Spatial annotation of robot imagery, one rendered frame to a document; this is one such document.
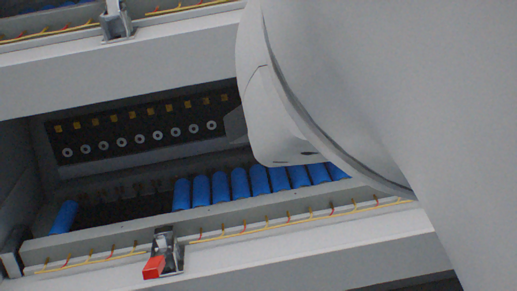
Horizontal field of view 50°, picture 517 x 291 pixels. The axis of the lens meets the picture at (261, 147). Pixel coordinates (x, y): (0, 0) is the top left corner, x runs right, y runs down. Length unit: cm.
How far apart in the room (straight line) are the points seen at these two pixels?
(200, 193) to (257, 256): 11
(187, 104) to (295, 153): 46
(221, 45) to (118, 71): 9
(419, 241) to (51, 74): 34
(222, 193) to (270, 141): 40
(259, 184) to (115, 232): 15
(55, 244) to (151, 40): 21
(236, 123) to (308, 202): 30
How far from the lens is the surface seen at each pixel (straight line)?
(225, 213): 51
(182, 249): 52
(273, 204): 51
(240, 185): 56
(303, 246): 49
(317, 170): 56
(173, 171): 62
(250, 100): 16
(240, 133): 22
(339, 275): 50
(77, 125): 64
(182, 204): 55
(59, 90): 49
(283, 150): 15
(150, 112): 62
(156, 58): 47
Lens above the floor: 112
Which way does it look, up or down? 7 degrees down
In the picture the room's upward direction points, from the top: 11 degrees counter-clockwise
